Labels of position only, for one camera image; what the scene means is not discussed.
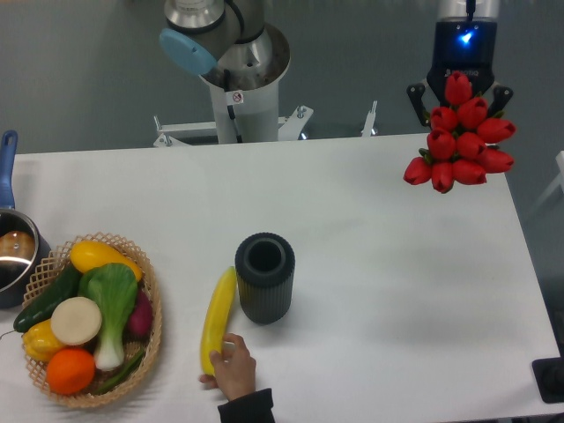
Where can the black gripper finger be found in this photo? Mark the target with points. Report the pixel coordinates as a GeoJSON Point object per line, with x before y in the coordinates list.
{"type": "Point", "coordinates": [415, 93]}
{"type": "Point", "coordinates": [501, 97]}

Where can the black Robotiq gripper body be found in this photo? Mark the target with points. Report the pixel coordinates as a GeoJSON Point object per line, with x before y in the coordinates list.
{"type": "Point", "coordinates": [465, 46]}

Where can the red tulip bouquet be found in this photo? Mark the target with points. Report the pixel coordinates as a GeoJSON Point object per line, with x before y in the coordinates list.
{"type": "Point", "coordinates": [463, 141]}

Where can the yellow banana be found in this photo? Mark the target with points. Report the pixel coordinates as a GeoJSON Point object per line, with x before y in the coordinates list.
{"type": "Point", "coordinates": [216, 318]}

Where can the black sleeve forearm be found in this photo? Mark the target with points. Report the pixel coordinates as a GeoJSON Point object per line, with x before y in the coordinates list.
{"type": "Point", "coordinates": [254, 408]}

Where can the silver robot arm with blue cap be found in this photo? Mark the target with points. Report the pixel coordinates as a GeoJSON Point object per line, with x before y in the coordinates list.
{"type": "Point", "coordinates": [230, 45]}

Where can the person's hand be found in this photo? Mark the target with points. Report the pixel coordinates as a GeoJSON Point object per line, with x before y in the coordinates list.
{"type": "Point", "coordinates": [235, 369]}

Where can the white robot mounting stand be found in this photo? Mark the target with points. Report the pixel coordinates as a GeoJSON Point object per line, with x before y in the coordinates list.
{"type": "Point", "coordinates": [239, 117]}

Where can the dark ribbed cylindrical vase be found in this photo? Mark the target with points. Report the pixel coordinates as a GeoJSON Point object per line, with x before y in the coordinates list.
{"type": "Point", "coordinates": [265, 265]}

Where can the black device at table edge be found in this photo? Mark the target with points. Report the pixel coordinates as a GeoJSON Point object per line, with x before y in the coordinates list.
{"type": "Point", "coordinates": [549, 378]}

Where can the green bok choy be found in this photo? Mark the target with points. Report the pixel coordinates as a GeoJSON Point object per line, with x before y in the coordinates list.
{"type": "Point", "coordinates": [113, 288]}

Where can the purple sweet potato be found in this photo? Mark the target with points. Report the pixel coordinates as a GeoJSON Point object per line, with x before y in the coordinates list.
{"type": "Point", "coordinates": [140, 321]}

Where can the yellow squash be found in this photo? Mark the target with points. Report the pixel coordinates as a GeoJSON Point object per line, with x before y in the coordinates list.
{"type": "Point", "coordinates": [88, 255]}

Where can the dark green cucumber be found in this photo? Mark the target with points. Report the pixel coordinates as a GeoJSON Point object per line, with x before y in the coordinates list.
{"type": "Point", "coordinates": [65, 286]}

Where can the green bean pod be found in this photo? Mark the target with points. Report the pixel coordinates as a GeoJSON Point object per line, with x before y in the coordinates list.
{"type": "Point", "coordinates": [122, 374]}

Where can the woven wicker basket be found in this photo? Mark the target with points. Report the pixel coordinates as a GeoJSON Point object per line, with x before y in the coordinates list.
{"type": "Point", "coordinates": [47, 271]}

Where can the orange fruit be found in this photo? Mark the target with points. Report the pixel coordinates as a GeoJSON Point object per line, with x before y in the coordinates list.
{"type": "Point", "coordinates": [70, 371]}

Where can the yellow bell pepper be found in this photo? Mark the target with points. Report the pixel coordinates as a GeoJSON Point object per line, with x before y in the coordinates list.
{"type": "Point", "coordinates": [40, 342]}

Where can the white chair frame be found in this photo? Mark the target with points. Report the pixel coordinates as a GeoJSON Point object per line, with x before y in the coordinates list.
{"type": "Point", "coordinates": [554, 186]}

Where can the blue handled saucepan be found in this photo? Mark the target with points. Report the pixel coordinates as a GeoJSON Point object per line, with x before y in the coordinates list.
{"type": "Point", "coordinates": [22, 245]}

